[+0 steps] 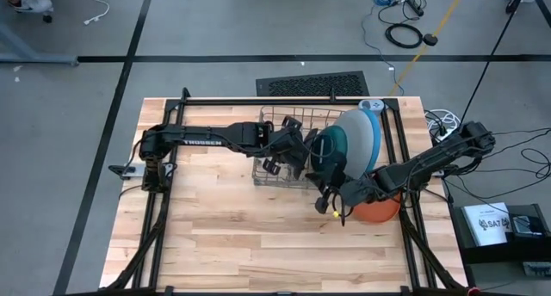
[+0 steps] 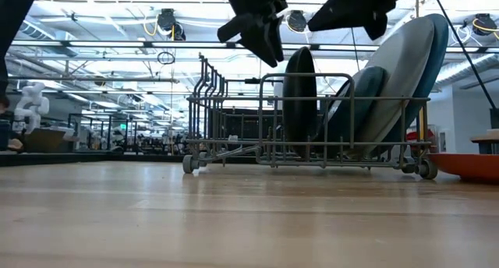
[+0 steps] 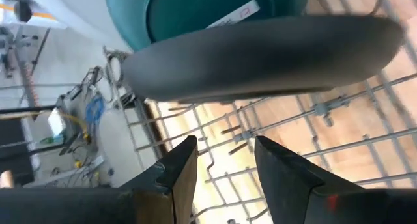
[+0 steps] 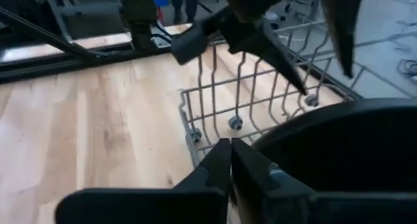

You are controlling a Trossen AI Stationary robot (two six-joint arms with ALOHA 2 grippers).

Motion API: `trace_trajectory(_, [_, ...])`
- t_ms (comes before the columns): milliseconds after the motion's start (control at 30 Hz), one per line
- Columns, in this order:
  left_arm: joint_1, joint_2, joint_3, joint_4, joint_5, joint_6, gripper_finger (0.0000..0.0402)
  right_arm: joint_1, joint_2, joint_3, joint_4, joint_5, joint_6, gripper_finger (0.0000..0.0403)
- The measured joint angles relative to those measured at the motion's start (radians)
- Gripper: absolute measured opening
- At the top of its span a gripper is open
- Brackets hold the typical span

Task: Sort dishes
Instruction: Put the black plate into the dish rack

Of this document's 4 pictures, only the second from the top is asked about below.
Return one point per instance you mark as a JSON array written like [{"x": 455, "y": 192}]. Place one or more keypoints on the teal plate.
[{"x": 358, "y": 100}]

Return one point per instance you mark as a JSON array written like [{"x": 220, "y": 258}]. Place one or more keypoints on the grey ribbed air duct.
[
  {"x": 475, "y": 67},
  {"x": 50, "y": 37}
]

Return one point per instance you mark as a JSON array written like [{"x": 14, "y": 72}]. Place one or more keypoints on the long ceiling light fixture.
[{"x": 117, "y": 44}]

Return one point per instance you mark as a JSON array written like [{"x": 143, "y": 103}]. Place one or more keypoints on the black panel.
[{"x": 251, "y": 125}]

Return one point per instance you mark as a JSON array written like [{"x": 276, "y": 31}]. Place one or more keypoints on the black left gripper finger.
[
  {"x": 234, "y": 28},
  {"x": 267, "y": 42}
]

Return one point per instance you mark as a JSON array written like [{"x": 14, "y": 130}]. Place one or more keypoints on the orange plate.
[{"x": 468, "y": 166}]

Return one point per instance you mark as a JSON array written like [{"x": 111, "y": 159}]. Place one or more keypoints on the red equipment case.
[{"x": 413, "y": 135}]

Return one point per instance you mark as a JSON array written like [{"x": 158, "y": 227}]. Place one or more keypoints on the dark blue plate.
[{"x": 436, "y": 53}]

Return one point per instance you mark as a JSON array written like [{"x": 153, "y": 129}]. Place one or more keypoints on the black plate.
[{"x": 299, "y": 104}]

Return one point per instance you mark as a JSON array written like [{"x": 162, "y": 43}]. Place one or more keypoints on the brown wooden desk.
[{"x": 47, "y": 141}]

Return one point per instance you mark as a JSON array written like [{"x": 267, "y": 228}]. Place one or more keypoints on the person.
[{"x": 15, "y": 144}]

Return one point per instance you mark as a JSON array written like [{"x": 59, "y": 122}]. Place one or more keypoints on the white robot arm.
[{"x": 33, "y": 98}]

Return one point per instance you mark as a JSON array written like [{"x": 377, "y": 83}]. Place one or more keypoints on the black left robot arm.
[{"x": 11, "y": 18}]

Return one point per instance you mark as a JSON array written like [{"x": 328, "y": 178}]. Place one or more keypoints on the white wall box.
[{"x": 442, "y": 141}]

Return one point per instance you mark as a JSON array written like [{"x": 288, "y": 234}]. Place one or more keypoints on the light wooden table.
[{"x": 485, "y": 137}]

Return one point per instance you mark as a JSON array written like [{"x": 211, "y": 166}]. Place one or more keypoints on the grey plate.
[{"x": 397, "y": 73}]

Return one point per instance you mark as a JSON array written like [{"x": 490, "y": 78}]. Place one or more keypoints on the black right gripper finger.
[
  {"x": 351, "y": 11},
  {"x": 378, "y": 28}
]

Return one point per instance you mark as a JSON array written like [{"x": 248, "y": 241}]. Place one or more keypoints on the black diagonal strut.
[{"x": 473, "y": 69}]

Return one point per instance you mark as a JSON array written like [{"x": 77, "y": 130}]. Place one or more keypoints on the black aluminium table frame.
[{"x": 78, "y": 158}]

